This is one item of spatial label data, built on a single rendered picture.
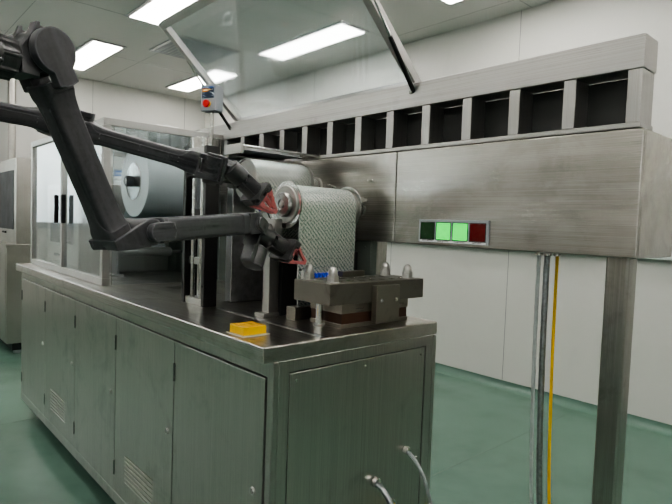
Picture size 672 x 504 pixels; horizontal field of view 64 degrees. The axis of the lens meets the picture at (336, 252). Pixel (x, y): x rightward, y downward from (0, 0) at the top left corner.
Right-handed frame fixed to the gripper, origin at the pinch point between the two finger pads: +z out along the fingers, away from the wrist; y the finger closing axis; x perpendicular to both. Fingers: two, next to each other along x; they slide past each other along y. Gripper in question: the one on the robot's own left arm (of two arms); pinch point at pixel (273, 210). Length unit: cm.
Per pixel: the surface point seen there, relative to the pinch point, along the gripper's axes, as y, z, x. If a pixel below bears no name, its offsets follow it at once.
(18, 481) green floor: -136, 38, -117
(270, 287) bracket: -1.7, 14.3, -18.9
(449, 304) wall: -128, 252, 116
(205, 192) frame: -25.7, -11.3, 0.0
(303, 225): 7.5, 7.3, -0.2
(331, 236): 7.5, 18.4, 4.2
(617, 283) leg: 81, 54, 15
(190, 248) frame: -40.7, 1.9, -13.5
